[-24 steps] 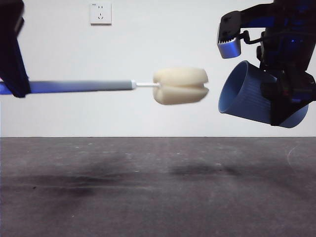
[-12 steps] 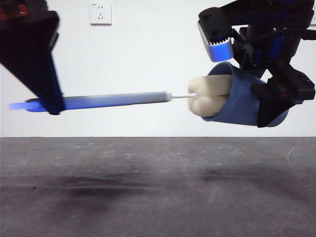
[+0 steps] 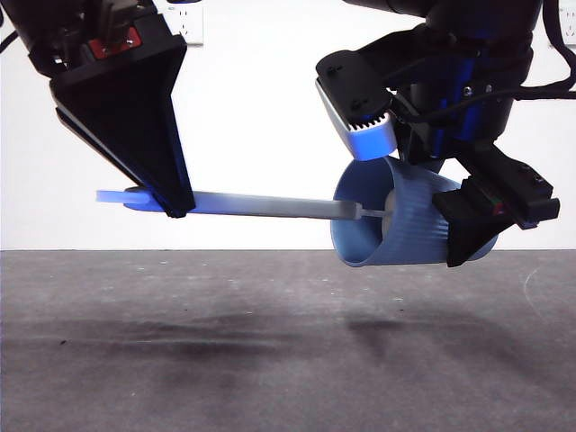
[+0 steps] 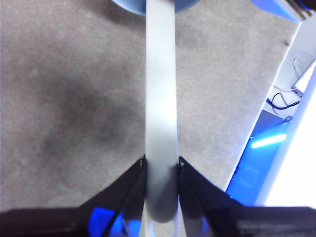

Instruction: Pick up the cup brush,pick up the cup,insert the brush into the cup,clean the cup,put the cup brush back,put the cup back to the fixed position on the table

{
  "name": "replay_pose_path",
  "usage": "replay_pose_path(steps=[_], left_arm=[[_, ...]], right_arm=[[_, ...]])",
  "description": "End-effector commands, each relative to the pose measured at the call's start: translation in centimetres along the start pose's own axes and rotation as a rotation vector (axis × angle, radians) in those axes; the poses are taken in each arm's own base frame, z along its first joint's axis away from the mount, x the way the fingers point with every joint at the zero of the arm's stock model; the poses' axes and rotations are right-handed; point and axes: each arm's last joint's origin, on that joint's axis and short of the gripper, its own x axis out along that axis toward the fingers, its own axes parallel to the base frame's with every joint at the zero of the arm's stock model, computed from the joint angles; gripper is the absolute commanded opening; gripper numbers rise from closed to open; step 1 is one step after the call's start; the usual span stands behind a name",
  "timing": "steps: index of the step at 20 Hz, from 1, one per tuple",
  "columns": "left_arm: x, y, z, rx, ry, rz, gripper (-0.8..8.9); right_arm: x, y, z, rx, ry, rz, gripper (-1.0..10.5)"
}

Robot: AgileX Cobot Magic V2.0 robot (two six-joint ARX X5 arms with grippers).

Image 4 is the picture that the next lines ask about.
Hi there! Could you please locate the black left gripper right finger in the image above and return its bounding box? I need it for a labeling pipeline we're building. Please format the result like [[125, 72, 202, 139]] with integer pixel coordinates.
[[177, 156, 316, 237]]

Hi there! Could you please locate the thin black cable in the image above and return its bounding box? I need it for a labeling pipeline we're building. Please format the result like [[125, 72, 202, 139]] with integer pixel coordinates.
[[268, 92, 301, 111]]

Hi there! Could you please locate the blue ribbed plastic cup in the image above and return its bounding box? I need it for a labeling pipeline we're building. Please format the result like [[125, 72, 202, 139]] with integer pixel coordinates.
[[112, 0, 198, 16]]

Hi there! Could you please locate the grey-handled cream sponge cup brush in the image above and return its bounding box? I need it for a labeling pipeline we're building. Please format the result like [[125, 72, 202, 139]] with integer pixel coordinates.
[[144, 0, 180, 237]]

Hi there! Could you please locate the white metal frame bar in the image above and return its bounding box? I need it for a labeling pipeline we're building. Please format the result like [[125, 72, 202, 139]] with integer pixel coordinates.
[[256, 61, 316, 207]]

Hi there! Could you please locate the blue-lit computer case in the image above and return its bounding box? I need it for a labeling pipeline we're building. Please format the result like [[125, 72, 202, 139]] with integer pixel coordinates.
[[226, 110, 293, 207]]

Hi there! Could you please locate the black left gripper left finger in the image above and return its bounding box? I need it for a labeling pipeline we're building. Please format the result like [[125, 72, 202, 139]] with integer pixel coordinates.
[[0, 155, 148, 237]]

